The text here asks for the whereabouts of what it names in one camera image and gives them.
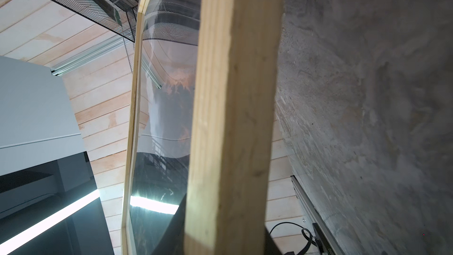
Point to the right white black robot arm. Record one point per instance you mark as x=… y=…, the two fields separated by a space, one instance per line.
x=50 y=202

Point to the aluminium slotted base rails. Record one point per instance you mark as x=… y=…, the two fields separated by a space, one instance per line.
x=325 y=242

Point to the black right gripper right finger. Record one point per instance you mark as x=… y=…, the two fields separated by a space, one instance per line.
x=270 y=247

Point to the light wooden picture frame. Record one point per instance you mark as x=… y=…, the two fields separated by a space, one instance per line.
x=232 y=127

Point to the aluminium wall rail frame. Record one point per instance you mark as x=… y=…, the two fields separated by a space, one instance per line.
x=102 y=49

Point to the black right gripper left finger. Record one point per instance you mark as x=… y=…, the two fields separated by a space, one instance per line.
x=172 y=242

